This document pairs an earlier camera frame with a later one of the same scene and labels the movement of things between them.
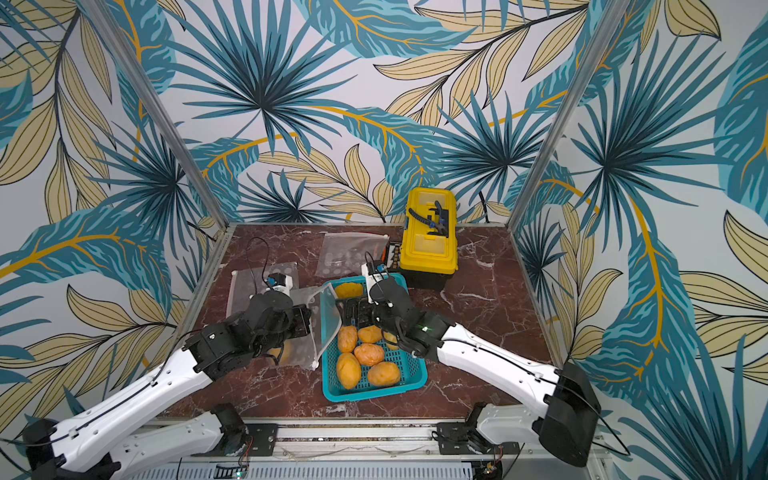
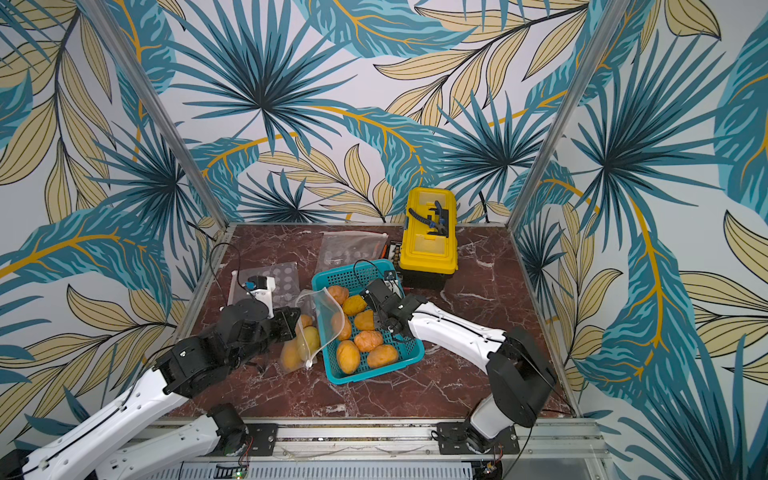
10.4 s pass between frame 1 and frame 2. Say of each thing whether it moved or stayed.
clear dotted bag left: stayed
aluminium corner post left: stayed
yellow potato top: moved
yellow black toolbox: stayed
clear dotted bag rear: stayed
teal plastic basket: moved
